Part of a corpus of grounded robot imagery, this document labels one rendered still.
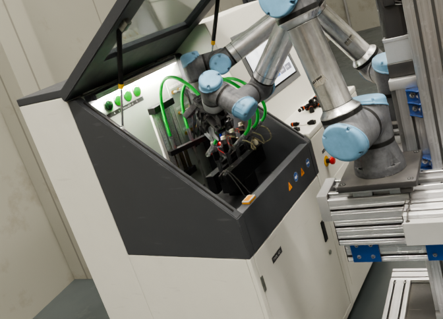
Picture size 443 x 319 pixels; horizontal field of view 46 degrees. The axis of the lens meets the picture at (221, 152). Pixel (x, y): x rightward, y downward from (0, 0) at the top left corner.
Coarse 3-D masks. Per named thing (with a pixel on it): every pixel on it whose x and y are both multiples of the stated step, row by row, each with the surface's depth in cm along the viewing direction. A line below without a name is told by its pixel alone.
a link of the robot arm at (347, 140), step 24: (264, 0) 132; (288, 0) 128; (312, 0) 131; (288, 24) 132; (312, 24) 132; (312, 48) 133; (312, 72) 135; (336, 72) 135; (336, 96) 135; (336, 120) 135; (360, 120) 136; (336, 144) 137; (360, 144) 134
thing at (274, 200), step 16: (304, 144) 224; (288, 160) 211; (304, 160) 220; (272, 176) 200; (288, 176) 207; (304, 176) 219; (256, 192) 189; (272, 192) 195; (288, 192) 205; (240, 208) 180; (256, 208) 184; (272, 208) 194; (288, 208) 204; (256, 224) 183; (272, 224) 193; (256, 240) 182
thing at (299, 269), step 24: (312, 192) 224; (288, 216) 204; (312, 216) 222; (288, 240) 202; (312, 240) 221; (264, 264) 186; (288, 264) 200; (312, 264) 219; (336, 264) 240; (264, 288) 184; (288, 288) 199; (312, 288) 217; (336, 288) 237; (288, 312) 197; (312, 312) 215; (336, 312) 235
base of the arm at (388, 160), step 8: (376, 144) 148; (384, 144) 148; (392, 144) 149; (368, 152) 149; (376, 152) 148; (384, 152) 148; (392, 152) 149; (400, 152) 151; (360, 160) 153; (368, 160) 150; (376, 160) 149; (384, 160) 148; (392, 160) 149; (400, 160) 150; (360, 168) 154; (368, 168) 150; (376, 168) 149; (384, 168) 148; (392, 168) 148; (400, 168) 149; (360, 176) 153; (368, 176) 151; (376, 176) 149; (384, 176) 149
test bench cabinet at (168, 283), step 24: (336, 240) 242; (144, 264) 207; (168, 264) 200; (192, 264) 193; (216, 264) 187; (240, 264) 181; (144, 288) 214; (168, 288) 206; (192, 288) 199; (216, 288) 192; (240, 288) 186; (168, 312) 212; (192, 312) 205; (216, 312) 198; (240, 312) 191; (264, 312) 185
